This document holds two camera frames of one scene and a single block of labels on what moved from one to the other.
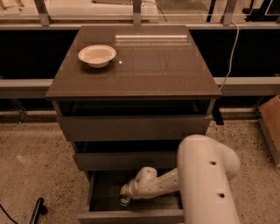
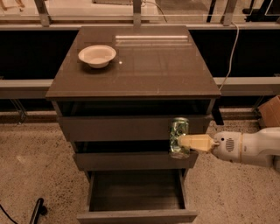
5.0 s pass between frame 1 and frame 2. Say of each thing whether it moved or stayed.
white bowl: stayed
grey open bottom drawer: stayed
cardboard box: stayed
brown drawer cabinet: stayed
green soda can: moved
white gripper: moved
